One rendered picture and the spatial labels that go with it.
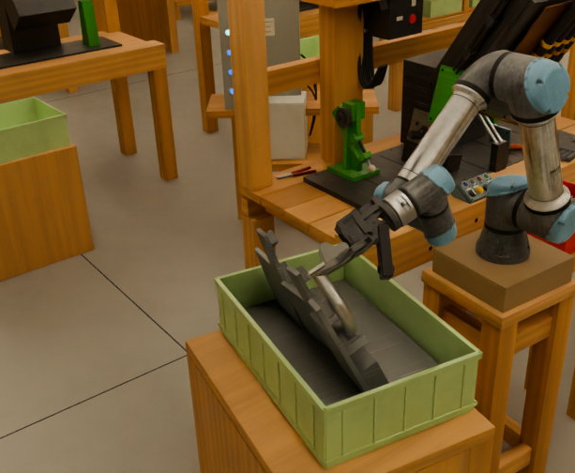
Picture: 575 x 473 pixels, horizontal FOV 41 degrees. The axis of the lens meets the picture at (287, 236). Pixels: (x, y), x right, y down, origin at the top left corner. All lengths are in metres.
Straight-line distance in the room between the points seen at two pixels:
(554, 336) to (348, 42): 1.26
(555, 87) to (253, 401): 1.02
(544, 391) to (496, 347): 0.36
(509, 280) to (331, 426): 0.74
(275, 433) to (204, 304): 1.99
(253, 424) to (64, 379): 1.69
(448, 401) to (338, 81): 1.42
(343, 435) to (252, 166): 1.29
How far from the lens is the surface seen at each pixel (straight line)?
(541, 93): 1.82
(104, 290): 3.99
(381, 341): 2.01
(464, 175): 2.86
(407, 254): 2.47
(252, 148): 2.70
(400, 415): 1.77
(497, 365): 2.24
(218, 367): 2.03
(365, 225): 1.63
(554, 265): 2.25
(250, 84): 2.63
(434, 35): 3.31
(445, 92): 2.81
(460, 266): 2.22
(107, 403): 3.25
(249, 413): 1.88
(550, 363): 2.45
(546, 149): 1.95
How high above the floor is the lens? 2.02
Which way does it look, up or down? 28 degrees down
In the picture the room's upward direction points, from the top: 2 degrees counter-clockwise
